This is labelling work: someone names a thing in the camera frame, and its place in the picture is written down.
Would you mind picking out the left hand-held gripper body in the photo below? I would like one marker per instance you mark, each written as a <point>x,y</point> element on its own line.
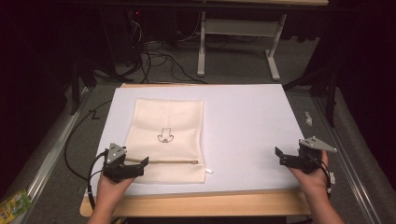
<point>115,153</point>

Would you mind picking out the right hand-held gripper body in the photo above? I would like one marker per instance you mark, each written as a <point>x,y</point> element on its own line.
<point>311,152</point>

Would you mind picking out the cream zippered cloth bag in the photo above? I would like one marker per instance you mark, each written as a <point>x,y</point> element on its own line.
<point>168,121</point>

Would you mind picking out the person's left hand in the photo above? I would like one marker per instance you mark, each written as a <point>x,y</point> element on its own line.
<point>110,188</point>

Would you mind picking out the person's right hand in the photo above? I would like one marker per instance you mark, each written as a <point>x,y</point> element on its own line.
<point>314,183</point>

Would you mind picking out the small white plastic piece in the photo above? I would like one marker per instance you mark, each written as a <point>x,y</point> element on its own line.
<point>308,118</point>

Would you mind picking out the white table mat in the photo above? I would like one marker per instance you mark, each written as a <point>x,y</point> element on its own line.
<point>249,130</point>

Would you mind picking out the black metal stand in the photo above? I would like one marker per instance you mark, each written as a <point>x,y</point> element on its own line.
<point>76,84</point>
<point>331,93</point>

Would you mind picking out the green printed packet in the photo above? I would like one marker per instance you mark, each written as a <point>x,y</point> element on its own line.
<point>13,207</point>

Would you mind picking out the dark computer tower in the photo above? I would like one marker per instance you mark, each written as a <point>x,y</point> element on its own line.
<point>135,34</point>

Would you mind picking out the metal floor rail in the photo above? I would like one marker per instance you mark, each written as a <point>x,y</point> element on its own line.
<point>53,152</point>
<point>345,155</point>

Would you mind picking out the white desk frame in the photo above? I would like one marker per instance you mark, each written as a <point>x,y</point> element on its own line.
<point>239,28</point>

